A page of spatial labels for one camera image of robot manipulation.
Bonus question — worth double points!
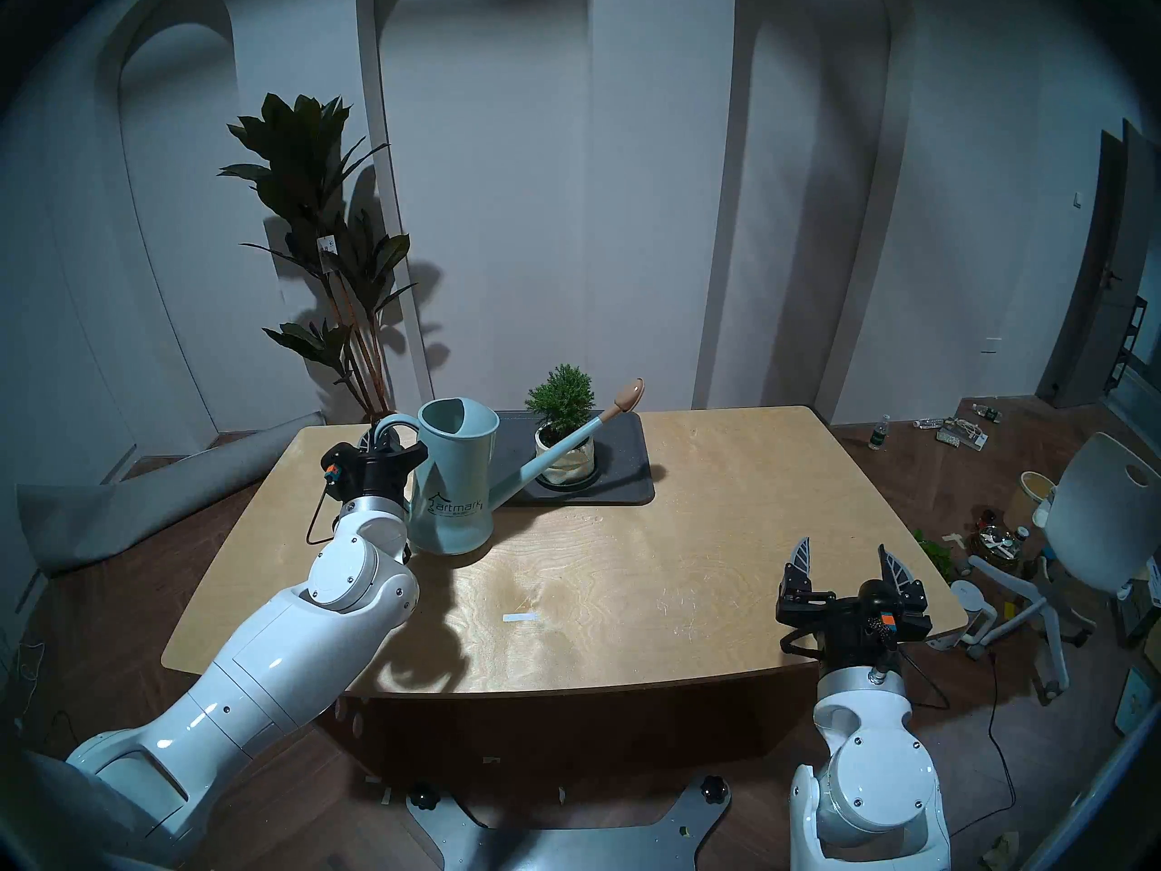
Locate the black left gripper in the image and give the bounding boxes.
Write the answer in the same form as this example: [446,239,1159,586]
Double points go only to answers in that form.
[349,438,429,503]

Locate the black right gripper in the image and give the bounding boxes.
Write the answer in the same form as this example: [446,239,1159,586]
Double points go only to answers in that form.
[776,537,933,669]

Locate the light blue watering can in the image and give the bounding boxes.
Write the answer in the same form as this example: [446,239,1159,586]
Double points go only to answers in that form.
[372,378,647,557]

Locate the small potted conifer plant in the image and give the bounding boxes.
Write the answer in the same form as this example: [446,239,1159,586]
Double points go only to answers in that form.
[526,364,600,487]

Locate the tall dark-leaved floor plant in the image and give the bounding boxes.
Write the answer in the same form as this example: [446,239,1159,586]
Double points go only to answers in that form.
[218,93,418,426]

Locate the grey rolled floor mat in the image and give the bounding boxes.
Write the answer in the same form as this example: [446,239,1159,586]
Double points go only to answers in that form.
[16,413,326,575]

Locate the black plastic tray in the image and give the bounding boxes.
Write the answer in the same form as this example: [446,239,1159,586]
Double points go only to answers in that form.
[494,410,656,505]

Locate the white plastic swivel chair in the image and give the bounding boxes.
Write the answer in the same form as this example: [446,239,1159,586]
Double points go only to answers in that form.
[952,432,1161,705]

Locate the light cardboard box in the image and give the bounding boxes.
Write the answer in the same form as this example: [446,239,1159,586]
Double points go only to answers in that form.
[1114,668,1158,736]

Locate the black metal shelf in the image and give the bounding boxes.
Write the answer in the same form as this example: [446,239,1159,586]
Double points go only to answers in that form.
[1105,296,1148,394]

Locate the dark brown open door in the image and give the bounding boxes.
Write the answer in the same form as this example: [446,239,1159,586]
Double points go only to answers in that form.
[1037,121,1148,409]

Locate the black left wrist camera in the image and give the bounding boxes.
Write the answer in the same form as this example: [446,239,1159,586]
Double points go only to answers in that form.
[321,443,364,500]

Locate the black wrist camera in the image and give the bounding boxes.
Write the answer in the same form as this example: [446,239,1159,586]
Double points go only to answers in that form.
[321,443,364,500]
[862,581,905,645]

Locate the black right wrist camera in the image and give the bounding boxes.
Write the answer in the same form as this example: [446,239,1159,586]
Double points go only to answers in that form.
[862,581,905,645]

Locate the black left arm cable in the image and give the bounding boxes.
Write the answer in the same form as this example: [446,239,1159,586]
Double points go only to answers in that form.
[307,479,342,545]

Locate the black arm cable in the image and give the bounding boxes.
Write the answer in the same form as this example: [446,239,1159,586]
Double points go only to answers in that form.
[307,479,342,545]
[898,647,1017,834]

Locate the tangled cables and adapters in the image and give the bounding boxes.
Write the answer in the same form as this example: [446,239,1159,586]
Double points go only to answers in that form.
[914,416,990,451]

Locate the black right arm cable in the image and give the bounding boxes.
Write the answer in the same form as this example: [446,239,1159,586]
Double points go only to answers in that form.
[898,647,1017,834]

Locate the grey metal robot base plate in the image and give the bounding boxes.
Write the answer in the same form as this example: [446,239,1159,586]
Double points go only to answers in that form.
[406,774,732,871]

